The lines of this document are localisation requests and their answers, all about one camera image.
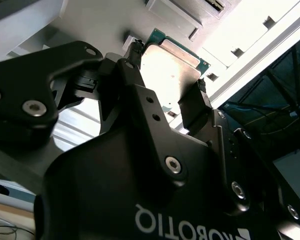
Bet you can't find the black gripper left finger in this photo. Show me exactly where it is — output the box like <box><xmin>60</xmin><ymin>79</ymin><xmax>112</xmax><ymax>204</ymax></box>
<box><xmin>0</xmin><ymin>39</ymin><xmax>189</xmax><ymax>194</ymax></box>

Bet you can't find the silver CPU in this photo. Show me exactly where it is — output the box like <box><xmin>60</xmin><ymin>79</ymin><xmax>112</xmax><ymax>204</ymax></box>
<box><xmin>139</xmin><ymin>27</ymin><xmax>212</xmax><ymax>120</ymax></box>

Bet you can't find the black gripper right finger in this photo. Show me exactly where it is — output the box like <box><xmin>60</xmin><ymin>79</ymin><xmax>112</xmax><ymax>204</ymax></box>
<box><xmin>177</xmin><ymin>78</ymin><xmax>300</xmax><ymax>236</ymax></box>

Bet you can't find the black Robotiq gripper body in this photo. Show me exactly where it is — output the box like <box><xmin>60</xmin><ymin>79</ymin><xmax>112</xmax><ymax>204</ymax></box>
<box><xmin>34</xmin><ymin>113</ymin><xmax>281</xmax><ymax>240</ymax></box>

